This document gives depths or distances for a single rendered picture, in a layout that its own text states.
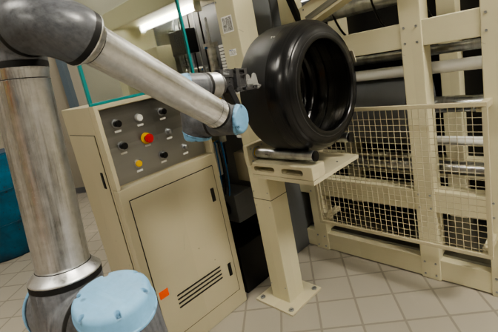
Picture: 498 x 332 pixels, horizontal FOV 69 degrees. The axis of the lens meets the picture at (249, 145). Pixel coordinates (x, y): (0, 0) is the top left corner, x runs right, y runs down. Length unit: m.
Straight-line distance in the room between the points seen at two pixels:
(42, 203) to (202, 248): 1.22
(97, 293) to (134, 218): 0.92
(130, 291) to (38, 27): 0.51
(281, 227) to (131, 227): 0.77
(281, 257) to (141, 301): 1.35
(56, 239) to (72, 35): 0.41
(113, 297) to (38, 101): 0.41
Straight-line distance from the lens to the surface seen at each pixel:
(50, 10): 0.77
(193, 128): 1.15
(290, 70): 1.39
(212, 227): 1.96
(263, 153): 1.68
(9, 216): 3.97
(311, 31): 1.52
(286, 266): 2.08
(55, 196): 0.85
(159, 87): 0.88
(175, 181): 1.79
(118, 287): 0.81
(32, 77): 0.84
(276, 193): 1.90
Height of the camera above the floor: 1.33
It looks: 13 degrees down
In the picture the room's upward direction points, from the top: 11 degrees counter-clockwise
